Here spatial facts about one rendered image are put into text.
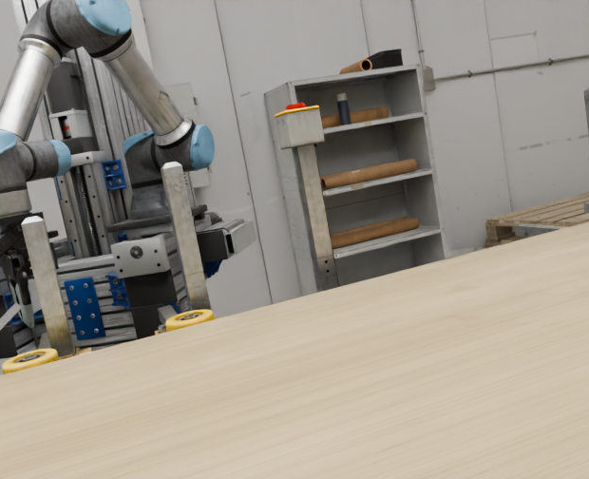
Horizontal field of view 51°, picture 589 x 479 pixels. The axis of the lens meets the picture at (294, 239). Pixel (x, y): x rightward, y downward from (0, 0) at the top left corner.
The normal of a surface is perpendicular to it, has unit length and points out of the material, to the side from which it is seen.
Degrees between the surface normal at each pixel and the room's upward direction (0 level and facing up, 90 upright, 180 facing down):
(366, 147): 90
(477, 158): 90
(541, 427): 0
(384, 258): 90
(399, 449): 0
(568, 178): 90
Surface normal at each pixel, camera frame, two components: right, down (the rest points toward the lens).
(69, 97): 0.58, 0.00
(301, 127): 0.33, 0.07
